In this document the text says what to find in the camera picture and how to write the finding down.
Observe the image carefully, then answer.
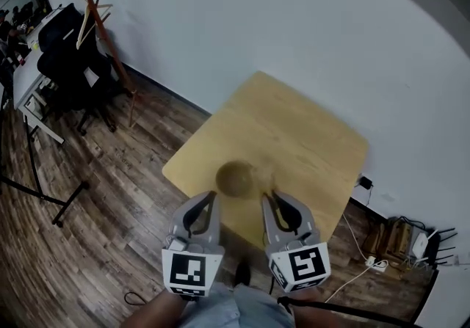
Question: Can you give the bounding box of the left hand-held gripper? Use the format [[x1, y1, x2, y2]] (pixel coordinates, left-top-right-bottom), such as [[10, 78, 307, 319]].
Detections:
[[161, 189, 225, 298]]

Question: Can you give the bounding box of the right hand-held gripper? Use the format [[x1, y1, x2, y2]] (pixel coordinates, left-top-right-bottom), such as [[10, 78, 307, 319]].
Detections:
[[261, 189, 332, 294]]

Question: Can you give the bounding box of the round brown ball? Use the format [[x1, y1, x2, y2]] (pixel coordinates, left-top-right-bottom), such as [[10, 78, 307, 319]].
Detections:
[[214, 160, 255, 199]]

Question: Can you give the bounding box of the person's right forearm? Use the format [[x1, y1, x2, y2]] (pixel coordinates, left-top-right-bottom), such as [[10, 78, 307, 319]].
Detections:
[[286, 286, 333, 328]]

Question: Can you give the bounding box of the person's left forearm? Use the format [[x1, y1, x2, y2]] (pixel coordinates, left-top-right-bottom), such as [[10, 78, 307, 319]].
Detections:
[[120, 288, 189, 328]]

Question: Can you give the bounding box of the person's black shoe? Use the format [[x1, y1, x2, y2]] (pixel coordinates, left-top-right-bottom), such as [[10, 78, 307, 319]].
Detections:
[[234, 261, 253, 288]]

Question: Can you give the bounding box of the white power strip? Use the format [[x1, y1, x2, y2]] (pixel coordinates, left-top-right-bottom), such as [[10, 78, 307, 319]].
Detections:
[[364, 255, 389, 273]]

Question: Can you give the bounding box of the cardboard box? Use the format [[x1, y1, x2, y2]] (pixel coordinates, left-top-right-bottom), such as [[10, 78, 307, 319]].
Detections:
[[366, 215, 416, 266]]

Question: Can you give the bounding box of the white router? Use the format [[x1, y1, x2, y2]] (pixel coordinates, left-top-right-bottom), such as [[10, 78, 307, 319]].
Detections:
[[410, 230, 430, 260]]

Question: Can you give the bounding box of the black router with antennas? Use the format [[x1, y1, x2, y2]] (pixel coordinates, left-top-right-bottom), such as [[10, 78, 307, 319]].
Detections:
[[424, 226, 459, 269]]

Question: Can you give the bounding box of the black office chair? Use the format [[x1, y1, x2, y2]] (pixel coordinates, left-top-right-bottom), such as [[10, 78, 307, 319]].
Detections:
[[35, 50, 119, 136], [37, 2, 88, 54]]

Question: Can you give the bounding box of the red-brown coat rack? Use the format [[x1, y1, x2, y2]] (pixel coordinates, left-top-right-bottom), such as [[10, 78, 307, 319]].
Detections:
[[71, 0, 140, 128]]

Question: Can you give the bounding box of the wooden clothes hanger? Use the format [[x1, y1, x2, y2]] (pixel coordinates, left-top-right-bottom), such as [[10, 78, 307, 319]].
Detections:
[[75, 2, 114, 51]]

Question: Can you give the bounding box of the white desk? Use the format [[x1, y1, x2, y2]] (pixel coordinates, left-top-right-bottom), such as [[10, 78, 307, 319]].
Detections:
[[12, 7, 66, 145]]

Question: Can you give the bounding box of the white cable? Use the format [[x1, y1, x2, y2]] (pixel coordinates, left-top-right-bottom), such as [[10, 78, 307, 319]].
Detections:
[[324, 213, 389, 304]]

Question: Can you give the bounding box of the thin black cable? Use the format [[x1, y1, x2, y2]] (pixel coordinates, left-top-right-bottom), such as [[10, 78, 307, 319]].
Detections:
[[123, 291, 148, 307]]

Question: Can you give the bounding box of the thick black cable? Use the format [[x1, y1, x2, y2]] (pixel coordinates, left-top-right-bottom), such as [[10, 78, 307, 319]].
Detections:
[[276, 296, 425, 328]]

